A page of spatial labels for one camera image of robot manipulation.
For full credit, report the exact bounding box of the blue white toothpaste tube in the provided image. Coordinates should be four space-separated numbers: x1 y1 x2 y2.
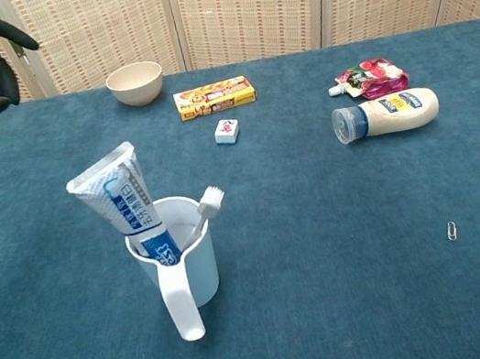
60 135 186 283

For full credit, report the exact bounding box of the white toothbrush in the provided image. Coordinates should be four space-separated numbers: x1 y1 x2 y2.
168 183 235 253

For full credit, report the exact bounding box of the beige bowl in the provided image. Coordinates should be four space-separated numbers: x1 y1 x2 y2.
103 58 169 113

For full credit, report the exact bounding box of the yellow curry box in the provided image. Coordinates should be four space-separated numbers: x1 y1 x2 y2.
171 73 259 124

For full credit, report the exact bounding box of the white mahjong tile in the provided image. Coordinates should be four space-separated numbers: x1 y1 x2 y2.
211 115 245 147

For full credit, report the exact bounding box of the woven folding screen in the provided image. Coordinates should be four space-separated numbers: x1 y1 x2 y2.
0 0 480 115

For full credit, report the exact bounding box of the blue table cloth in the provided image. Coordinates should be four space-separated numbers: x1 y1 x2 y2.
0 18 480 359

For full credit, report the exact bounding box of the red spout pouch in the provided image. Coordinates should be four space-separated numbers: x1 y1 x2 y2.
323 53 412 108

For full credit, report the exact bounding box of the mayonnaise squeeze bottle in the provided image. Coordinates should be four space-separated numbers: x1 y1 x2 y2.
328 83 444 147

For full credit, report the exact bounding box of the metal paper clip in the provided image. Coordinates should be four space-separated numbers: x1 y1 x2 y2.
444 220 460 244

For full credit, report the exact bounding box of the white cup with handle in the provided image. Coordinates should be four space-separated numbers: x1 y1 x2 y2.
118 190 230 350

